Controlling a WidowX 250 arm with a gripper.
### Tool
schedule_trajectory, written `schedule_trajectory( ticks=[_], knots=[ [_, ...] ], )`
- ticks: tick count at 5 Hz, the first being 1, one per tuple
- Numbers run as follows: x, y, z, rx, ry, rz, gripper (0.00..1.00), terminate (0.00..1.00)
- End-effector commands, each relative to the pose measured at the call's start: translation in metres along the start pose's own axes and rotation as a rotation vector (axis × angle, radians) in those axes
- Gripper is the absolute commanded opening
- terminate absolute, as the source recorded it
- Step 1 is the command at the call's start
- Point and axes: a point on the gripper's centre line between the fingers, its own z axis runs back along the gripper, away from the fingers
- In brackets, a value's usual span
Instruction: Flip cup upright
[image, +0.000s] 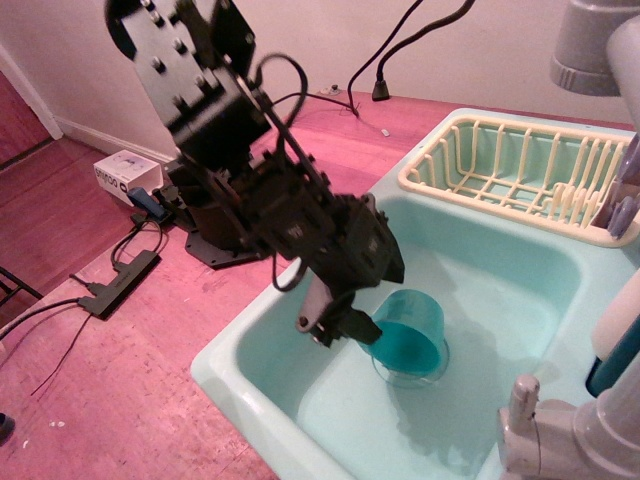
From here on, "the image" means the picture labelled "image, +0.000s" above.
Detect thin black cable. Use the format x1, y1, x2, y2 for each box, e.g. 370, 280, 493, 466
346, 0, 424, 117

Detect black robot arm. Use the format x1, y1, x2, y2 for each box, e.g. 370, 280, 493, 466
105, 1, 405, 345

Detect white cardboard box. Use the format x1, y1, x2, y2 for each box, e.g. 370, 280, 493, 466
93, 150, 163, 206

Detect grey cable on floor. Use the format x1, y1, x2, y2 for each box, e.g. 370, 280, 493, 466
0, 297, 84, 341

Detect teal plastic cup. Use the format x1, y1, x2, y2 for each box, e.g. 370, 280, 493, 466
363, 289, 449, 385

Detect grey toy faucet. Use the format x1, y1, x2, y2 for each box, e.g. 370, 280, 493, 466
550, 1, 639, 127

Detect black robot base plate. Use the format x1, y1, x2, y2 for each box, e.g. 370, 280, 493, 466
164, 159, 264, 271

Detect black power plug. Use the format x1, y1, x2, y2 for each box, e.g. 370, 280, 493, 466
371, 80, 390, 102

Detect thick black cable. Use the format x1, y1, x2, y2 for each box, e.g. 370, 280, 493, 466
375, 0, 475, 81

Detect teal and white bottle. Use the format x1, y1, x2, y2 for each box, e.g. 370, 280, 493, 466
586, 273, 639, 397

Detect purple utensils in rack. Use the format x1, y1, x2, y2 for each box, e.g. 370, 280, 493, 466
607, 135, 639, 239

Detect blue clamp handle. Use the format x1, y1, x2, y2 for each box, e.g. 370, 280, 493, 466
127, 187, 168, 221

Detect cream dish drying rack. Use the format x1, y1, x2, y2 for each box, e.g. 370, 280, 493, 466
398, 110, 639, 248

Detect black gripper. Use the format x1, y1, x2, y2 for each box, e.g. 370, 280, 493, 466
239, 160, 405, 347

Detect thin black wire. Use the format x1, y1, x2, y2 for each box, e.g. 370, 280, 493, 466
30, 314, 92, 397

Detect mint green toy sink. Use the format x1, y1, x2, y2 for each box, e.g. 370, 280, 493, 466
189, 107, 640, 480

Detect beige faucet handle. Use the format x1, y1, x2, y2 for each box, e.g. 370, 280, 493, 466
497, 374, 577, 479

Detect black usb hub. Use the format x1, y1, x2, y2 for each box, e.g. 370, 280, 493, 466
78, 250, 161, 320

